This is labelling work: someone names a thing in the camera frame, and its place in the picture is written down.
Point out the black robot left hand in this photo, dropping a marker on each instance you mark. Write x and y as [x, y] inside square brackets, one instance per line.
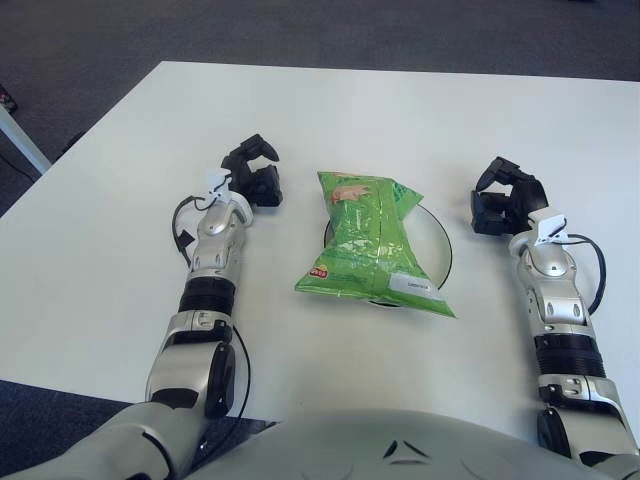
[265, 187]

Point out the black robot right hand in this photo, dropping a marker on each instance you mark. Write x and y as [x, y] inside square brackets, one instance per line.
[530, 197]

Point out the green snack bag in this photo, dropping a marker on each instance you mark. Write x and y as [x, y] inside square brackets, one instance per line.
[365, 240]

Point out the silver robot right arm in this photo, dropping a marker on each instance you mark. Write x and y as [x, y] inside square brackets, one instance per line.
[550, 270]

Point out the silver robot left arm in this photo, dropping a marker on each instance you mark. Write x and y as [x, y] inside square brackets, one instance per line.
[215, 250]

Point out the white plate with black rim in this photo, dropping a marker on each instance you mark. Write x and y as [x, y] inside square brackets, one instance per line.
[432, 245]

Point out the white right wrist connector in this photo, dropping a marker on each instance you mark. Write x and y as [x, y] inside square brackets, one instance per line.
[550, 227]

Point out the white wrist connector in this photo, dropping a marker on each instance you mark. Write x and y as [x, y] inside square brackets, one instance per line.
[550, 227]
[219, 182]

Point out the white left wrist connector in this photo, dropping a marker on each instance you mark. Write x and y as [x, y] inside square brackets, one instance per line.
[219, 182]

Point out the white neighbouring table leg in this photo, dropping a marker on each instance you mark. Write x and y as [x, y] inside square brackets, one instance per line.
[22, 142]

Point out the black caster wheel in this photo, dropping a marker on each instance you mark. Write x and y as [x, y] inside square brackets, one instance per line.
[7, 100]

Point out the grey robot torso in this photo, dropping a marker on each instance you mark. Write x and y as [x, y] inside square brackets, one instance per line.
[350, 450]

